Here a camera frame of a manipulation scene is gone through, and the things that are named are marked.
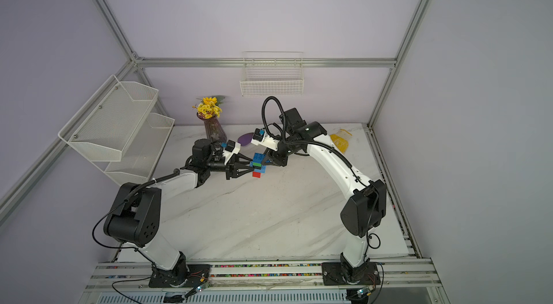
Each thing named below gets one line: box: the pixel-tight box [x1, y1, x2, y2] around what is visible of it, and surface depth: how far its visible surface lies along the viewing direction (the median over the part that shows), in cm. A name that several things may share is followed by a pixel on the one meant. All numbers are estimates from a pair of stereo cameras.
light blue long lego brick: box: [249, 162, 268, 174], surface depth 81 cm
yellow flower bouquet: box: [191, 95, 226, 119], surface depth 96 cm
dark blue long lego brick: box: [252, 152, 266, 165], surface depth 77 cm
